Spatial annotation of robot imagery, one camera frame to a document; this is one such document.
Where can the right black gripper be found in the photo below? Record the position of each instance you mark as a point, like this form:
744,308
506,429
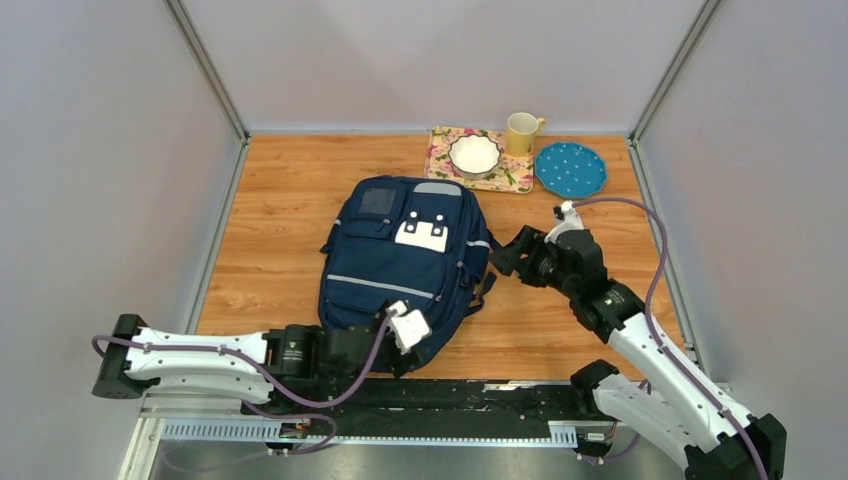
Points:
506,258

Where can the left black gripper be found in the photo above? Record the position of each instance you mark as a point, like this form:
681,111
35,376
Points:
398,363

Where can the navy blue school backpack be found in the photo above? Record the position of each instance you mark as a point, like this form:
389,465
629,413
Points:
425,242

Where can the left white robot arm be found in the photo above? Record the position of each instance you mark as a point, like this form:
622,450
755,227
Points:
306,364

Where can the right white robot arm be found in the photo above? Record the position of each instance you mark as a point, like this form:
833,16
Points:
692,420

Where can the floral placemat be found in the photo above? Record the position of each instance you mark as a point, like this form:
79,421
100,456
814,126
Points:
511,175

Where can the blue polka dot plate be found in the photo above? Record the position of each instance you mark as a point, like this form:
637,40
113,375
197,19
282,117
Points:
570,170

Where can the white scalloped bowl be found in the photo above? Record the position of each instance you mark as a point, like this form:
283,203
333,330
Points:
474,157

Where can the yellow mug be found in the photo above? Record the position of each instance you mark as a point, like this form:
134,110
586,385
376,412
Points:
522,128

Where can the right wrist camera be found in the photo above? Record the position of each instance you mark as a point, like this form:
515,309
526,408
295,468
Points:
567,219

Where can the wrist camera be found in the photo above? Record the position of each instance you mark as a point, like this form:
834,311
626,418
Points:
407,326
567,219

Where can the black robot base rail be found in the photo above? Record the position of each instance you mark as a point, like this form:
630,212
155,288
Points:
447,412

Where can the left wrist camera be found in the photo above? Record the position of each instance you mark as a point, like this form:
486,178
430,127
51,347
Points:
407,326

